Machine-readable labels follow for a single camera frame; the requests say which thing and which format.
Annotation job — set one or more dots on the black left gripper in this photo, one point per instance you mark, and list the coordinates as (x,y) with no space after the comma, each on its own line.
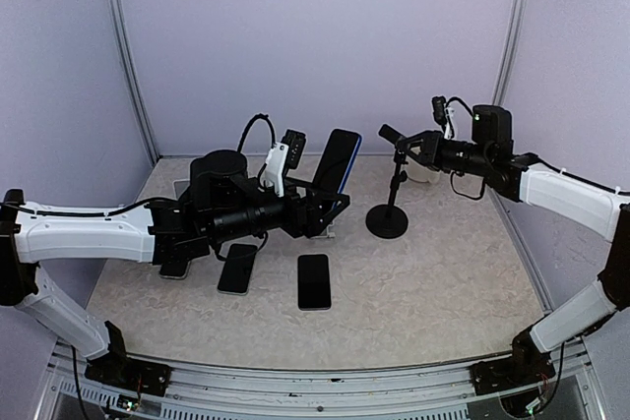
(298,225)

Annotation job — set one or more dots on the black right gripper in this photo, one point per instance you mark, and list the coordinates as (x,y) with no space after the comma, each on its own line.
(431,150)

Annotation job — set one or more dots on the white phone stand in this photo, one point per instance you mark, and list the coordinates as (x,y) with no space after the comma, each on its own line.
(327,233)

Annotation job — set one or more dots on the black phone blue edge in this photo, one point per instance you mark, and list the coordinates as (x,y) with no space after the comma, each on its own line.
(337,161)

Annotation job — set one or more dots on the black phone landscape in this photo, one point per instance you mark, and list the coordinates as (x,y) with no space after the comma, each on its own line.
(313,281)

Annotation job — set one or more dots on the black phone clear case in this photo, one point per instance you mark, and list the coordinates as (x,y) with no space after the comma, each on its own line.
(175,271)

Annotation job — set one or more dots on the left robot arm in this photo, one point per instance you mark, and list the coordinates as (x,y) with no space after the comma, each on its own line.
(151,231)

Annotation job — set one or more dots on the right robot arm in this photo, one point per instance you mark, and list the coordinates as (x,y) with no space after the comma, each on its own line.
(527,179)

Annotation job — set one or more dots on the white cup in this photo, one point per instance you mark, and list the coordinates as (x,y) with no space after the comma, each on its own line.
(423,175)

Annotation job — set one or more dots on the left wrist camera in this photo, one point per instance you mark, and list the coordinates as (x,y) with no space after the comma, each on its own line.
(283,156)

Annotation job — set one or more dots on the right aluminium frame post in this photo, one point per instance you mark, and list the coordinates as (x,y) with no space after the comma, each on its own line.
(509,51)

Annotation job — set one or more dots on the aluminium frame post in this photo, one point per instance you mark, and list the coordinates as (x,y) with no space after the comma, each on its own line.
(509,51)
(138,106)

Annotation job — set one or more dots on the front aluminium rail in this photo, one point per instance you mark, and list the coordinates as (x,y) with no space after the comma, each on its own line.
(200,391)

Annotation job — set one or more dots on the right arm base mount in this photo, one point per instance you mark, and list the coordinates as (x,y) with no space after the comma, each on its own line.
(524,366)

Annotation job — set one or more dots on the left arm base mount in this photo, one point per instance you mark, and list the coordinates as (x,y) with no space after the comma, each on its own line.
(143,377)

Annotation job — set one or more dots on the left aluminium frame post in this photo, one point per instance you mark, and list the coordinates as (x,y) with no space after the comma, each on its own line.
(138,106)

